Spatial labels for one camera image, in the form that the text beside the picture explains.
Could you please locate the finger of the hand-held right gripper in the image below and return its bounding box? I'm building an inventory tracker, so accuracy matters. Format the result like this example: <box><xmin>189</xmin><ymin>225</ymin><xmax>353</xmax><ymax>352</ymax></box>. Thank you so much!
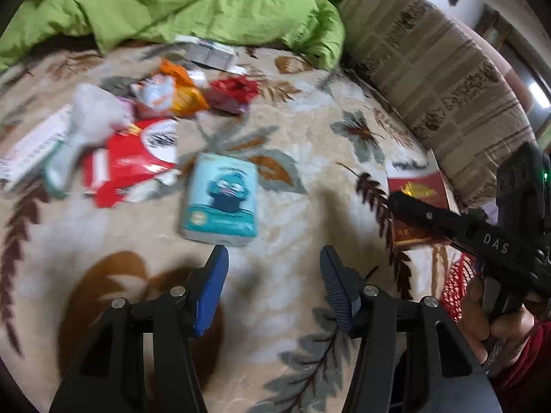
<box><xmin>387</xmin><ymin>191</ymin><xmax>478</xmax><ymax>251</ymax></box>

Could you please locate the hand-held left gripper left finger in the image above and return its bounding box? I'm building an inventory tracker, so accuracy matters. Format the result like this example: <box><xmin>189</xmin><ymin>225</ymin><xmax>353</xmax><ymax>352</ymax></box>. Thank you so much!
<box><xmin>49</xmin><ymin>244</ymin><xmax>230</xmax><ymax>413</ymax></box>

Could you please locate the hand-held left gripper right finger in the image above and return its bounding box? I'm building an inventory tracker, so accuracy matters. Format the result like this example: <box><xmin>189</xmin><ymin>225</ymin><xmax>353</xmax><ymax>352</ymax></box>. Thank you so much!
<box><xmin>319</xmin><ymin>245</ymin><xmax>504</xmax><ymax>413</ymax></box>

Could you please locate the red cigarette box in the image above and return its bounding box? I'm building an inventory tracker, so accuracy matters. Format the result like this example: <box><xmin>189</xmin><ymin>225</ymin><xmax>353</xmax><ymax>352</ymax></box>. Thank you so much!
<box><xmin>385</xmin><ymin>148</ymin><xmax>461</xmax><ymax>248</ymax></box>

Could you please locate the light blue tissue pack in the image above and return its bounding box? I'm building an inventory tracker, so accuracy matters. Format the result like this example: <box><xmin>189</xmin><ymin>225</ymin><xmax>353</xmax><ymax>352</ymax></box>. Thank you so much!
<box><xmin>178</xmin><ymin>152</ymin><xmax>261</xmax><ymax>248</ymax></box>

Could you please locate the red and white carton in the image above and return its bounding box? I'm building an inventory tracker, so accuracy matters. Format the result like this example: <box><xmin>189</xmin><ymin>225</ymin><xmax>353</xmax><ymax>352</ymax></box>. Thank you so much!
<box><xmin>82</xmin><ymin>117</ymin><xmax>182</xmax><ymax>210</ymax></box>

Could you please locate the long white box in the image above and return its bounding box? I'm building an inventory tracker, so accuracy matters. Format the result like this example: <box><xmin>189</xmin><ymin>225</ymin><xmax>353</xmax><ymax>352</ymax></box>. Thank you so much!
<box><xmin>0</xmin><ymin>103</ymin><xmax>74</xmax><ymax>193</ymax></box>

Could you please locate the person's right forearm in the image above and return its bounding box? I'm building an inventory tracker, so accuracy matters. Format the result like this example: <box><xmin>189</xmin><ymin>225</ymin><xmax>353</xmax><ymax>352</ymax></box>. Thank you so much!
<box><xmin>491</xmin><ymin>320</ymin><xmax>551</xmax><ymax>413</ymax></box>

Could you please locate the person's right hand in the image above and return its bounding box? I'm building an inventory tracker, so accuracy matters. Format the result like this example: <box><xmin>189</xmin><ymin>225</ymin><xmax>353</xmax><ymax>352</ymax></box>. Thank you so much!
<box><xmin>457</xmin><ymin>276</ymin><xmax>535</xmax><ymax>371</ymax></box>

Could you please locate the red patterned cloth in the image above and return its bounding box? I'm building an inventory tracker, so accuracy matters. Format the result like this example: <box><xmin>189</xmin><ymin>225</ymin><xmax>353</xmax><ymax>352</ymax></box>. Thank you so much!
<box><xmin>441</xmin><ymin>253</ymin><xmax>479</xmax><ymax>324</ymax></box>

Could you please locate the striped beige pillow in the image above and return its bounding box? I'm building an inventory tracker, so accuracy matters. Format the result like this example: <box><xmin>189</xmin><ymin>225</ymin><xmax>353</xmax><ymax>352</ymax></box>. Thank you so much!
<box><xmin>340</xmin><ymin>0</ymin><xmax>539</xmax><ymax>207</ymax></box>

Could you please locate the leaf-print beige blanket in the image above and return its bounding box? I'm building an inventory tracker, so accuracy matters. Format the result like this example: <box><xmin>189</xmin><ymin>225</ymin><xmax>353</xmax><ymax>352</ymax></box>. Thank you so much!
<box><xmin>0</xmin><ymin>39</ymin><xmax>496</xmax><ymax>413</ymax></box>

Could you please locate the dark wooden furniture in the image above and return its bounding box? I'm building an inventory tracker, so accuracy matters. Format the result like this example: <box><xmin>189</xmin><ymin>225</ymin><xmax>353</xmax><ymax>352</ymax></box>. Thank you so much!
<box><xmin>474</xmin><ymin>2</ymin><xmax>551</xmax><ymax>138</ymax></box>

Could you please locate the green and white packet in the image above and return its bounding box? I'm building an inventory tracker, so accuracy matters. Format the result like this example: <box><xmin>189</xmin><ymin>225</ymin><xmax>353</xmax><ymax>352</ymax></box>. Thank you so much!
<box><xmin>43</xmin><ymin>135</ymin><xmax>87</xmax><ymax>199</ymax></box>

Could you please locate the orange wrapper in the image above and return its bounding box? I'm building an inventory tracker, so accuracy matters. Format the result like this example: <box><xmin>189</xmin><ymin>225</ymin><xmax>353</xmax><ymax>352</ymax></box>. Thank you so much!
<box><xmin>159</xmin><ymin>59</ymin><xmax>210</xmax><ymax>118</ymax></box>

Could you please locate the crumpled red wrapper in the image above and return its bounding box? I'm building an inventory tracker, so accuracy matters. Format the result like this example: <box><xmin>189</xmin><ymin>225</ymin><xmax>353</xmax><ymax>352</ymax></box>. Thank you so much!
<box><xmin>208</xmin><ymin>74</ymin><xmax>260</xmax><ymax>115</ymax></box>

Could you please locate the crumpled white wrapper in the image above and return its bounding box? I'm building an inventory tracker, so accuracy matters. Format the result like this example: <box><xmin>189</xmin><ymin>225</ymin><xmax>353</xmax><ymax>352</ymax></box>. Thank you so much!
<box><xmin>130</xmin><ymin>74</ymin><xmax>178</xmax><ymax>118</ymax></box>

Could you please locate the small white carton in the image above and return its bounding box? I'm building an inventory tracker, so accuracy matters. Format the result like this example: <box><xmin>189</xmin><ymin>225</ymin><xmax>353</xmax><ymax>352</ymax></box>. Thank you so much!
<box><xmin>174</xmin><ymin>35</ymin><xmax>247</xmax><ymax>75</ymax></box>

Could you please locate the green quilt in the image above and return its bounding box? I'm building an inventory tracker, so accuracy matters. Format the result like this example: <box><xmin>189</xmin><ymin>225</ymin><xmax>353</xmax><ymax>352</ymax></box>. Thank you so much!
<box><xmin>0</xmin><ymin>0</ymin><xmax>347</xmax><ymax>73</ymax></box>

